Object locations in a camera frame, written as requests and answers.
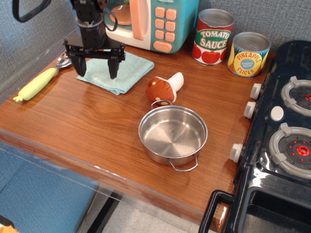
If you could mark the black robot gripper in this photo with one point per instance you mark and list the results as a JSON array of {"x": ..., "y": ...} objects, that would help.
[{"x": 92, "y": 42}]

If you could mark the teal cloth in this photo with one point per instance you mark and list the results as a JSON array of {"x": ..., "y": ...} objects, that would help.
[{"x": 131, "y": 70}]

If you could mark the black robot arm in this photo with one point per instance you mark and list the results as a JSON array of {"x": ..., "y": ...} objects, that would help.
[{"x": 89, "y": 10}]

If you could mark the brown plush mushroom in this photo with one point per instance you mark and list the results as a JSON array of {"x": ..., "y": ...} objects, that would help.
[{"x": 162, "y": 91}]

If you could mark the teal toy microwave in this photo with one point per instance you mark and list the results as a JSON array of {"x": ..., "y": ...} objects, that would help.
[{"x": 157, "y": 25}]

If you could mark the stainless steel pot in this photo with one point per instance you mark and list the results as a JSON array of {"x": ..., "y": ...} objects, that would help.
[{"x": 173, "y": 135}]

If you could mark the tomato sauce can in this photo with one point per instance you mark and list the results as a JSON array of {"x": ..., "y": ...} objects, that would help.
[{"x": 213, "y": 31}]

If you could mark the pineapple slices can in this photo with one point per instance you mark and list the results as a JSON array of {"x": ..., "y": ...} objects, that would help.
[{"x": 248, "y": 54}]

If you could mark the orange object at corner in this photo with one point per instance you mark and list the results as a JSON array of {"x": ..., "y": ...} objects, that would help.
[{"x": 6, "y": 226}]

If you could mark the black toy stove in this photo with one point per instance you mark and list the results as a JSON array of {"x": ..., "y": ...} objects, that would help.
[{"x": 273, "y": 180}]

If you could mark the spoon with yellow-green handle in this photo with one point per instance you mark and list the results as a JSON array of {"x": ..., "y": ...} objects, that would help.
[{"x": 38, "y": 83}]

